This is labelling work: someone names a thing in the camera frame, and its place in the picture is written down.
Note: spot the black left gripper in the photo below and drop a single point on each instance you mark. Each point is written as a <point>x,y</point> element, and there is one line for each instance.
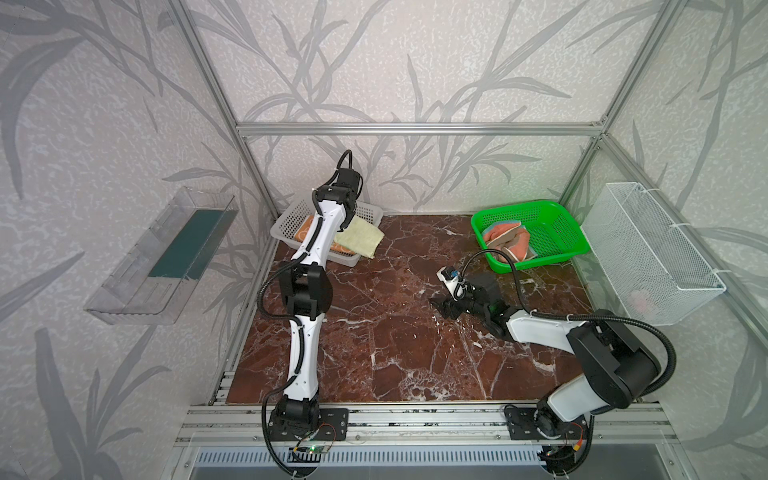
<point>327,196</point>

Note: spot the blue yellow towel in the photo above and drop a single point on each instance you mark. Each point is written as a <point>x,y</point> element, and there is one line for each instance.
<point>360,236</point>

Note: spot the orange bunny pattern towel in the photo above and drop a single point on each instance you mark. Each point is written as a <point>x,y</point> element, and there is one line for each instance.
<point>303,231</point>

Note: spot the brown pink striped towel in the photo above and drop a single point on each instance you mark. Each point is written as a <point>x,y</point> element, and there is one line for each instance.
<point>510,236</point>

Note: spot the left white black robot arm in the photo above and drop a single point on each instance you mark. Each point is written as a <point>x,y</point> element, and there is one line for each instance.
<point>307,294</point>

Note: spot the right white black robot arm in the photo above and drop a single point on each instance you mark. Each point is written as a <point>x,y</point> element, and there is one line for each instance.
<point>616,367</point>

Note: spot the white plastic basket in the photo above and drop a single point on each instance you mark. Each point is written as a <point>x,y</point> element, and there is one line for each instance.
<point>290,222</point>

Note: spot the green plastic basket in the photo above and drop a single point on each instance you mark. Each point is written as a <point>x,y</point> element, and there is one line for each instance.
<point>555,235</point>

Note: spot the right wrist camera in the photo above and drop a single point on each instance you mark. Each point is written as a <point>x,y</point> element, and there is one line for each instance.
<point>453,281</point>

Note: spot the pink object in wire basket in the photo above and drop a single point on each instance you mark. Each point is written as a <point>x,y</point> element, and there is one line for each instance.
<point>643,305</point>

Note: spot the white wire mesh basket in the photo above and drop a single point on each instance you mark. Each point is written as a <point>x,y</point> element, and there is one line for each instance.
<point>639,246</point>

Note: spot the clear acrylic wall shelf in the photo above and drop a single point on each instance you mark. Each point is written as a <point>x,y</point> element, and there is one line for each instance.
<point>157,277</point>

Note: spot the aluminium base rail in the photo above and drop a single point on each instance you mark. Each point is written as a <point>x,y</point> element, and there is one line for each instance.
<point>479,433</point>

